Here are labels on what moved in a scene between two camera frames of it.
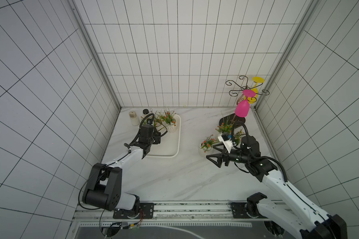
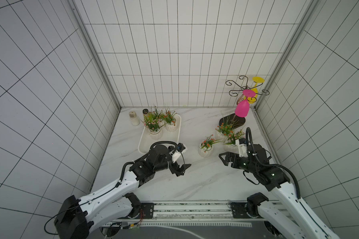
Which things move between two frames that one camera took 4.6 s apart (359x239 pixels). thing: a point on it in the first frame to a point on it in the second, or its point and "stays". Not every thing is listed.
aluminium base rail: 222,212 stays
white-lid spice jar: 134,119 stays
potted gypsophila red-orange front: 169,120 stays
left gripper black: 156,136 to 173,169
